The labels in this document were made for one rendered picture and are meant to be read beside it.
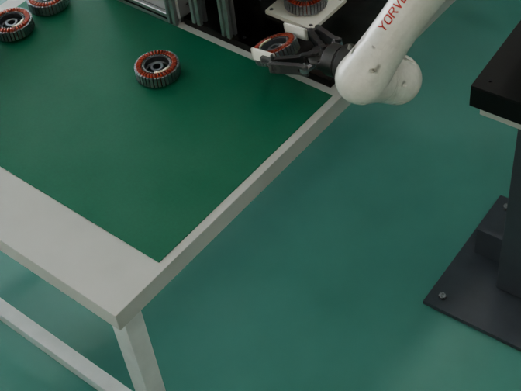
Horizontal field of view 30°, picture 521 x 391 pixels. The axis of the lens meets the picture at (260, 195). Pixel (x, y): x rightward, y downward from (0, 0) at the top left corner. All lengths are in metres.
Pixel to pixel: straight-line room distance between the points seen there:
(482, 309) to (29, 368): 1.29
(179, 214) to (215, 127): 0.27
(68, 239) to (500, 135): 1.68
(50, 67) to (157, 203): 0.58
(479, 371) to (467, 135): 0.91
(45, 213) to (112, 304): 0.31
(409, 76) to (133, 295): 0.72
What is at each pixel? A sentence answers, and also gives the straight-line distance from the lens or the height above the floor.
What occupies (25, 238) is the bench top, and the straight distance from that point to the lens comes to 2.14.
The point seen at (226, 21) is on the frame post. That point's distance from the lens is 2.45.
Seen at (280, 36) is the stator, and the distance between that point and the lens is 2.34.
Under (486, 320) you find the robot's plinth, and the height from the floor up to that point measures 0.02.
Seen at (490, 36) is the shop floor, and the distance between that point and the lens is 3.70.
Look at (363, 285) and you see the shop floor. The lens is 2.87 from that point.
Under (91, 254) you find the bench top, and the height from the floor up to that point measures 0.75.
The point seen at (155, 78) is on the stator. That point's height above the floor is 0.78.
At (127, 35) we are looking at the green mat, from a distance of 2.59.
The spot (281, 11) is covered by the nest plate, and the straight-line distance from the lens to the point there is 2.53.
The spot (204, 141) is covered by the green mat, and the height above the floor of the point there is 0.75.
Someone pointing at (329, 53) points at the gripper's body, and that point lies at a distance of 2.17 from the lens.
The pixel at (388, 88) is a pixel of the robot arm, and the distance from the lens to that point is 2.00.
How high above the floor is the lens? 2.28
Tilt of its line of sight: 47 degrees down
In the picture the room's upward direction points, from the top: 8 degrees counter-clockwise
